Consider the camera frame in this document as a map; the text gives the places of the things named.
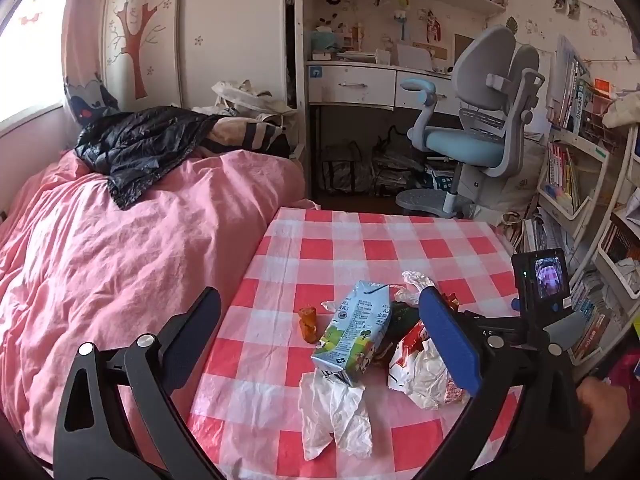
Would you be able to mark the white wardrobe with tree decal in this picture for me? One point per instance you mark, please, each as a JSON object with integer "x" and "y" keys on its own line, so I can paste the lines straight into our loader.
{"x": 225, "y": 35}

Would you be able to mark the white book rack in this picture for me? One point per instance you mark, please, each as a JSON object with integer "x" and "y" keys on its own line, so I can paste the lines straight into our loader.
{"x": 555, "y": 205}

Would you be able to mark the pink blanket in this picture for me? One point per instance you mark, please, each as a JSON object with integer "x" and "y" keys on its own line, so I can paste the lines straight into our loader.
{"x": 100, "y": 270}

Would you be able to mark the black puffer jacket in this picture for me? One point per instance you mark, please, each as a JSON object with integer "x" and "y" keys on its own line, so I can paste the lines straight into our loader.
{"x": 150, "y": 145}

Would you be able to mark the cream cloth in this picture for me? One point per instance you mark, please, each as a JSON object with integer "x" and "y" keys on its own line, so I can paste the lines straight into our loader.
{"x": 622, "y": 110}

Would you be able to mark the green plush toy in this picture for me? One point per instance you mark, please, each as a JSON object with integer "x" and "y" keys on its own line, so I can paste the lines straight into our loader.
{"x": 405, "y": 320}

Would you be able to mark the orange plush carrot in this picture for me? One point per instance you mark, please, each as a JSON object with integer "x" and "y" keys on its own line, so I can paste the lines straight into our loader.
{"x": 308, "y": 325}

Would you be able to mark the window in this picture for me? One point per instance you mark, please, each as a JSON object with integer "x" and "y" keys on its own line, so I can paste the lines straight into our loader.
{"x": 30, "y": 60}

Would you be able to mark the row of thin colourful books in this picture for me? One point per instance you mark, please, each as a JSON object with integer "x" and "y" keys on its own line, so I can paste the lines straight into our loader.
{"x": 557, "y": 170}

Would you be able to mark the stack of spiral notebooks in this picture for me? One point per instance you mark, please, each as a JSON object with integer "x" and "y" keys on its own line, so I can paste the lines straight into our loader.
{"x": 545, "y": 240}

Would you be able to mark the white desk with drawers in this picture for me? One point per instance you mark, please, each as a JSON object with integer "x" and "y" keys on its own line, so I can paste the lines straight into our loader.
{"x": 350, "y": 82}

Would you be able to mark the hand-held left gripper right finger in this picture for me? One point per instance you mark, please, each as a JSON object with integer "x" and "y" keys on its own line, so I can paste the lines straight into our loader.
{"x": 450, "y": 345}

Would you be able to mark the white tissue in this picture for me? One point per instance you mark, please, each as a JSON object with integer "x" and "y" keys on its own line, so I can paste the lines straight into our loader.
{"x": 335, "y": 415}

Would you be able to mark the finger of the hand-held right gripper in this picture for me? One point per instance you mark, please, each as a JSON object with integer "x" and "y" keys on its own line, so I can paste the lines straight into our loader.
{"x": 500, "y": 321}

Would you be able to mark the row of books on floor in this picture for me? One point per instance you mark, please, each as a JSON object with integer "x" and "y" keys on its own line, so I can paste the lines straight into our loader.
{"x": 595, "y": 320}

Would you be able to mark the clear plaid storage bag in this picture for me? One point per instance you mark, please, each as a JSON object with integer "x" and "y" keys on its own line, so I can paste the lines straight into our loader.
{"x": 345, "y": 170}

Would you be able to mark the red checked tablecloth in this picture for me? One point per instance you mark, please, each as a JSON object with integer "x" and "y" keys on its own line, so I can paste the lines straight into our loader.
{"x": 310, "y": 260}

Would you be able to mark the cream fabric bag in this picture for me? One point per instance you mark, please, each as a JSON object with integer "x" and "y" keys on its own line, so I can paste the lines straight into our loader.
{"x": 520, "y": 180}

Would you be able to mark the striped beige pillow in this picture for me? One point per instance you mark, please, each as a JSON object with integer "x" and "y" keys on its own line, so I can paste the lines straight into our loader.
{"x": 255, "y": 135}

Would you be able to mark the blue milk carton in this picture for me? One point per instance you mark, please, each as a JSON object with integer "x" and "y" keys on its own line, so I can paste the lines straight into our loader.
{"x": 350, "y": 330}

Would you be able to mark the pink printed curtain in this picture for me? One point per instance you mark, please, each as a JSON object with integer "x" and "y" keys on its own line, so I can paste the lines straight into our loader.
{"x": 82, "y": 35}

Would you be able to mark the red and white snack wrapper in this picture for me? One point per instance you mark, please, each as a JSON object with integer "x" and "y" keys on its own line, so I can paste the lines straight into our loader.
{"x": 420, "y": 375}

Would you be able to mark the row of tall upright books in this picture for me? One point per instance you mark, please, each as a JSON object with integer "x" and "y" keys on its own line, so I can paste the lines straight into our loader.
{"x": 570, "y": 95}

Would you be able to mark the grey and blue desk chair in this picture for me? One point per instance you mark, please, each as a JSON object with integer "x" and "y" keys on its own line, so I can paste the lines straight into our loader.
{"x": 480, "y": 70}

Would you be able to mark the clear bag of papers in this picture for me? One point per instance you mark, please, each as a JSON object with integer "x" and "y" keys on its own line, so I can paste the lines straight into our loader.
{"x": 400, "y": 170}

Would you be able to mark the clear plastic wrap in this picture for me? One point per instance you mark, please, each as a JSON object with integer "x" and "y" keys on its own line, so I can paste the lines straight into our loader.
{"x": 415, "y": 282}

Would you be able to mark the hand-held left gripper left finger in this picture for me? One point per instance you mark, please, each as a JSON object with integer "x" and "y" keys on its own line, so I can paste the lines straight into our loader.
{"x": 195, "y": 340}

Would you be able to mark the shiny red foil wrapper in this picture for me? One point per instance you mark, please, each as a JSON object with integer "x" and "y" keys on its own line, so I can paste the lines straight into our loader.
{"x": 450, "y": 301}

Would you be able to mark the person's right hand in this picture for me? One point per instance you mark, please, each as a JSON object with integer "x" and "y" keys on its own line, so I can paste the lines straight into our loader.
{"x": 602, "y": 410}

